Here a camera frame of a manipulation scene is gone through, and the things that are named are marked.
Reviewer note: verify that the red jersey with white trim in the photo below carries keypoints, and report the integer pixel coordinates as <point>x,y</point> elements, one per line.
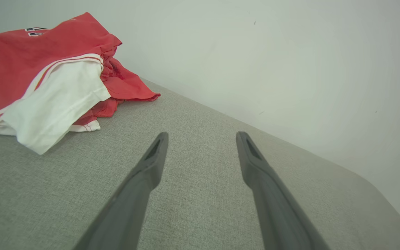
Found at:
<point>16,69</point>

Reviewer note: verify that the red shorts with white stripe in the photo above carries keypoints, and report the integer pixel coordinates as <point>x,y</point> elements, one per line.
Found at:
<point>127,85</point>

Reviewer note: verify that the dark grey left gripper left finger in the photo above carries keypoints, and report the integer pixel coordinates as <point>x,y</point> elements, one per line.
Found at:
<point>130,208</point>

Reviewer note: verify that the grey fabric sofa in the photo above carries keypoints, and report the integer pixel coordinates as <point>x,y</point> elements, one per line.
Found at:
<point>200,194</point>

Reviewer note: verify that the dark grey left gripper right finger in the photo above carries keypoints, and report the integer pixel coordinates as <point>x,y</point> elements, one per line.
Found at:
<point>276,215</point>

